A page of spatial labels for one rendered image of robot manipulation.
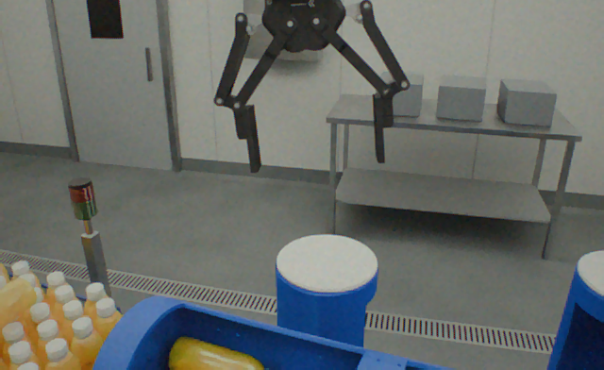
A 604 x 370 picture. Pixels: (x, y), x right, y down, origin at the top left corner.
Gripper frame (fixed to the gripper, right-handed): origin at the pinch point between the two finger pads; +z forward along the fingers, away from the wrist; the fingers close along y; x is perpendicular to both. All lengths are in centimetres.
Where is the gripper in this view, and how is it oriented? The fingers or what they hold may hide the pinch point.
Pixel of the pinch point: (316, 154)
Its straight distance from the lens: 51.8
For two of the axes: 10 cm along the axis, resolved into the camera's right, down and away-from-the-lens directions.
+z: 1.0, 9.5, 3.0
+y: -9.9, 0.7, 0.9
